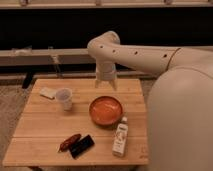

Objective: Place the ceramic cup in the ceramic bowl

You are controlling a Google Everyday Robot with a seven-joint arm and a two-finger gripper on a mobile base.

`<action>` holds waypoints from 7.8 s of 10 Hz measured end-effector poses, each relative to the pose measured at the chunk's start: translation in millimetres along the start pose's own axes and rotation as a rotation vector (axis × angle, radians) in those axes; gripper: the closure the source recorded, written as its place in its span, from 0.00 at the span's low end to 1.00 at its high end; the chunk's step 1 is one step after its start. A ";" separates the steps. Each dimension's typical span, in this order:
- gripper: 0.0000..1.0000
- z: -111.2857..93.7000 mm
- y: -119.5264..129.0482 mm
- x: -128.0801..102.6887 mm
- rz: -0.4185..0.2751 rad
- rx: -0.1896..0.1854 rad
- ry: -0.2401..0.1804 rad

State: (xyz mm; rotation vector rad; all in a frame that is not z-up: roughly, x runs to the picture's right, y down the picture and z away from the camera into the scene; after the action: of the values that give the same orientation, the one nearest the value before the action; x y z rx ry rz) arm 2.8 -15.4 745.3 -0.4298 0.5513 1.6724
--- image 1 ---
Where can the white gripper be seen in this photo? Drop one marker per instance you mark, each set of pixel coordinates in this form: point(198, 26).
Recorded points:
point(106, 71)

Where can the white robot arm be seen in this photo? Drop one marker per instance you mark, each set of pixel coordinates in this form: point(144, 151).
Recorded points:
point(180, 103)

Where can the orange ceramic bowl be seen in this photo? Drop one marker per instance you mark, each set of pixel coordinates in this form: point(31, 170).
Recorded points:
point(105, 110)

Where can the wooden table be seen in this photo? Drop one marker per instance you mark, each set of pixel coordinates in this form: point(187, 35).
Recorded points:
point(44, 125)

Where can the white sponge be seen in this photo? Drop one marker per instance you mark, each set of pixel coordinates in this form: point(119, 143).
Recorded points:
point(48, 92)

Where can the white plastic bottle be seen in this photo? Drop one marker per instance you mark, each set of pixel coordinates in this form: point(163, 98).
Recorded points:
point(120, 138)

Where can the black rectangular block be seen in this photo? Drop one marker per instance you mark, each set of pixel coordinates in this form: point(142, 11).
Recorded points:
point(81, 146)

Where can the long grey beam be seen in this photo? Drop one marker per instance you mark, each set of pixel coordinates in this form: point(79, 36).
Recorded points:
point(22, 57)

